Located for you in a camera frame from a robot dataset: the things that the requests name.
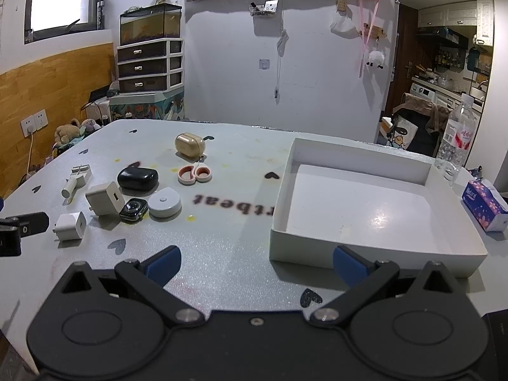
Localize black glossy earbuds case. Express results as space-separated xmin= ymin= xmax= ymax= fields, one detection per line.
xmin=117 ymin=166 xmax=158 ymax=192

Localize small white charger plug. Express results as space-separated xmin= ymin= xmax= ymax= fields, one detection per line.
xmin=52 ymin=211 xmax=87 ymax=242

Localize black smartwatch body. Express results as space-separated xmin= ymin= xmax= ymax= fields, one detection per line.
xmin=119 ymin=198 xmax=148 ymax=224

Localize brown teddy bear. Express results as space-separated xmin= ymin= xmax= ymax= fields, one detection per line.
xmin=54 ymin=119 xmax=81 ymax=147

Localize white drawer cabinet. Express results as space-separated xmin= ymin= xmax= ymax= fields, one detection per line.
xmin=116 ymin=38 xmax=184 ymax=94

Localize clear plastic water bottle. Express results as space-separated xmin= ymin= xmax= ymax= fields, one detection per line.
xmin=435 ymin=93 xmax=477 ymax=185

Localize white watch band tool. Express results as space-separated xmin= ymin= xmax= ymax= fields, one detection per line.
xmin=61 ymin=164 xmax=92 ymax=199

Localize white wall power socket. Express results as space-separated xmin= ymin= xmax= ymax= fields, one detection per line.
xmin=20 ymin=109 xmax=48 ymax=138

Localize orange white small scissors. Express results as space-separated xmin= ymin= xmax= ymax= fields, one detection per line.
xmin=177 ymin=163 xmax=213 ymax=186

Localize large white charger block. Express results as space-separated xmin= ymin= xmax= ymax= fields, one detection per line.
xmin=85 ymin=182 xmax=125 ymax=217

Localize white sheep plush hanging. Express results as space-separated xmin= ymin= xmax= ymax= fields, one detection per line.
xmin=365 ymin=50 xmax=386 ymax=69

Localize glass fish tank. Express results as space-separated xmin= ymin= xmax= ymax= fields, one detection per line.
xmin=120 ymin=3 xmax=182 ymax=46

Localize white cartoon tote bag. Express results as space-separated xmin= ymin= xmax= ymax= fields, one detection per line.
xmin=387 ymin=116 xmax=418 ymax=150

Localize white shallow cardboard tray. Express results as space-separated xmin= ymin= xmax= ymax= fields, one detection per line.
xmin=270 ymin=138 xmax=487 ymax=278

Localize purple floral tissue pack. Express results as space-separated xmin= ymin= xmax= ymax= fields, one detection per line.
xmin=462 ymin=180 xmax=508 ymax=233

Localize gold earbuds case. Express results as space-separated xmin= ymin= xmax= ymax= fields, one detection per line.
xmin=175 ymin=132 xmax=206 ymax=158

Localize chair with brown jacket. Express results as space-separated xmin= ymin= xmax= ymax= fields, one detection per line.
xmin=393 ymin=93 xmax=451 ymax=157

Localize white round tape measure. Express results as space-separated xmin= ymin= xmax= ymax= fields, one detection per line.
xmin=147 ymin=188 xmax=182 ymax=218

